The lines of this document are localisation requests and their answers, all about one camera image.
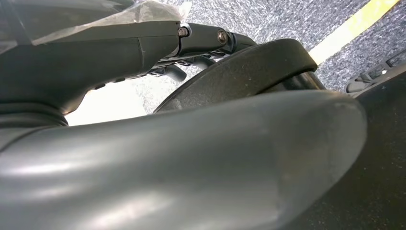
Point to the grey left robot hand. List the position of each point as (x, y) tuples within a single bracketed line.
[(190, 158)]

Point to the black round disc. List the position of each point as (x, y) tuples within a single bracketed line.
[(241, 71)]

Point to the clear plastic film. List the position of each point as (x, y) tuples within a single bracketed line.
[(152, 12)]

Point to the black speckled panel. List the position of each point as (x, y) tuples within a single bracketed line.
[(380, 158)]

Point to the yellow floor tape strip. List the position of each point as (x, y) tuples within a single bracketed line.
[(352, 27)]

